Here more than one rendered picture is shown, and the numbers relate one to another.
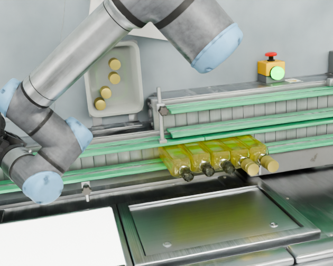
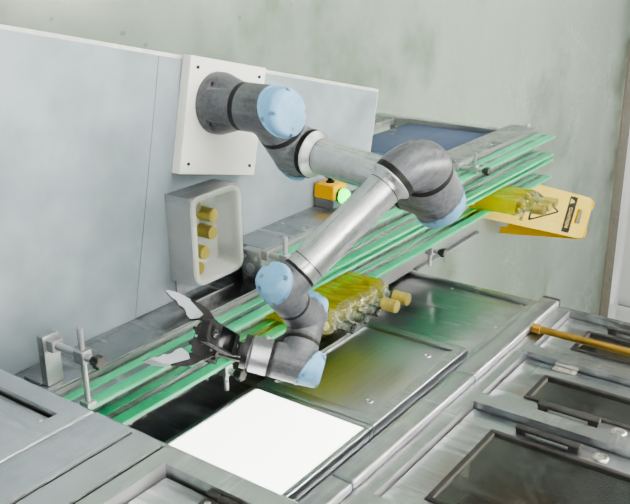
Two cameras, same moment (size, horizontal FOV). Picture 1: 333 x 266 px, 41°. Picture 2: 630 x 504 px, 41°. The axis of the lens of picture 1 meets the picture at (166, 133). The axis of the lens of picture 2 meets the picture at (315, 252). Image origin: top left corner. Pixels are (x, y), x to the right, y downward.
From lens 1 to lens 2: 1.40 m
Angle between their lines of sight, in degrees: 40
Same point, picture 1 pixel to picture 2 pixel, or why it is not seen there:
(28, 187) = (310, 372)
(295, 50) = not seen: hidden behind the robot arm
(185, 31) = (445, 198)
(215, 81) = (280, 213)
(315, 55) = not seen: hidden behind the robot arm
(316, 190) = (403, 315)
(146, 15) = (420, 188)
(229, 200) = (359, 346)
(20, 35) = (106, 195)
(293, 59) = not seen: hidden behind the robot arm
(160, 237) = (354, 397)
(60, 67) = (344, 244)
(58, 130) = (315, 306)
